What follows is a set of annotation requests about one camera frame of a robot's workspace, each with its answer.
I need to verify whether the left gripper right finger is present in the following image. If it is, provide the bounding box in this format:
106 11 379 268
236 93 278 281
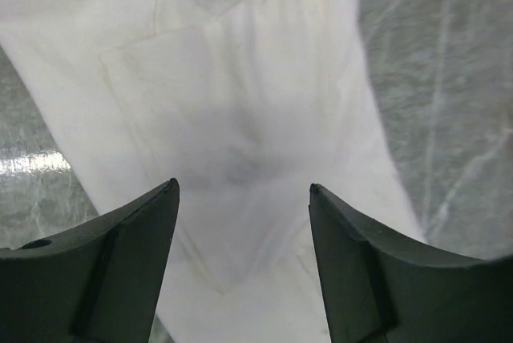
309 184 512 343

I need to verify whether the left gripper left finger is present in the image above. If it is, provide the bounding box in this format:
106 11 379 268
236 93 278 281
1 180 180 342

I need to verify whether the cream white t-shirt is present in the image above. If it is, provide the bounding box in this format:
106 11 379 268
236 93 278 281
1 0 423 342

